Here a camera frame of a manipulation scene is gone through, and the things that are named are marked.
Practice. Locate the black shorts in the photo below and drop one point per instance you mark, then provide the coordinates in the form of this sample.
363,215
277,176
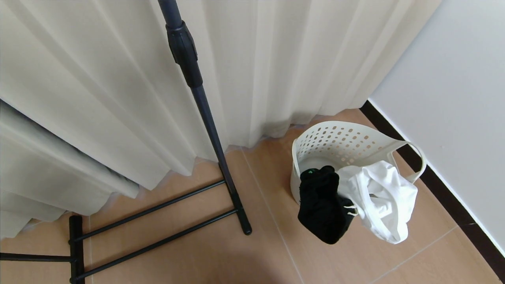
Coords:
321,209

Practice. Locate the white laundry basket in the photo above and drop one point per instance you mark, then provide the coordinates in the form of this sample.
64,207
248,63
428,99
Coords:
339,142

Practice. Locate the black clothes rack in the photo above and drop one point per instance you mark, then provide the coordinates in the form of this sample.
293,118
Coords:
185,51

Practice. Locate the white curtain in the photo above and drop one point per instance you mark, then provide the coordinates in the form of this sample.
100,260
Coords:
47,173
276,59

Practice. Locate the white garment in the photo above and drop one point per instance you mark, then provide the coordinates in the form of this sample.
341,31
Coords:
388,201

